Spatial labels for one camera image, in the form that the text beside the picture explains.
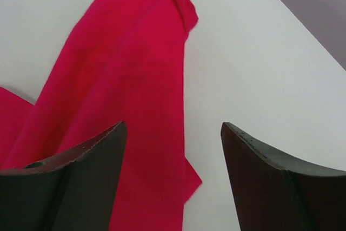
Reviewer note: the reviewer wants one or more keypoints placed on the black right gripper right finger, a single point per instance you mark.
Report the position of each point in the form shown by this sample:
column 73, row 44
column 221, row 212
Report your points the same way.
column 273, row 190

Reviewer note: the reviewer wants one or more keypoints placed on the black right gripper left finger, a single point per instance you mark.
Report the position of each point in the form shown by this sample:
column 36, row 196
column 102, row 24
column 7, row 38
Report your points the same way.
column 73, row 190

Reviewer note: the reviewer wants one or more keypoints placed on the crimson red t-shirt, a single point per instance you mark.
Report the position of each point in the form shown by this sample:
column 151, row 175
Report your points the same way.
column 123, row 61

